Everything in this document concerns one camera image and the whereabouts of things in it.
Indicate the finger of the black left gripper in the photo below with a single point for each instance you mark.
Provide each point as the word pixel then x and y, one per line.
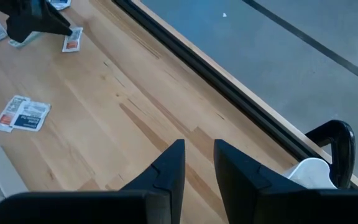
pixel 54 21
pixel 19 21

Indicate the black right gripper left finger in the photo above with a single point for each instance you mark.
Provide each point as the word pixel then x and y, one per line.
pixel 169 174

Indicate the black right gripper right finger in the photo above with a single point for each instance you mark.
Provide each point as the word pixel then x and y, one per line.
pixel 238 180

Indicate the blue-label wipe packet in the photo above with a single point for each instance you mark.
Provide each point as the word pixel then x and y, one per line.
pixel 31 116
pixel 59 3

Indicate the green-striped bandage wrapper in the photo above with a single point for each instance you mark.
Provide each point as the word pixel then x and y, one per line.
pixel 26 42

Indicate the white plastic bin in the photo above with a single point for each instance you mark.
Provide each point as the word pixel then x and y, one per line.
pixel 309 174

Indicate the black table clamp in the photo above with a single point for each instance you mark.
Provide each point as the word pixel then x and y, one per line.
pixel 342 140

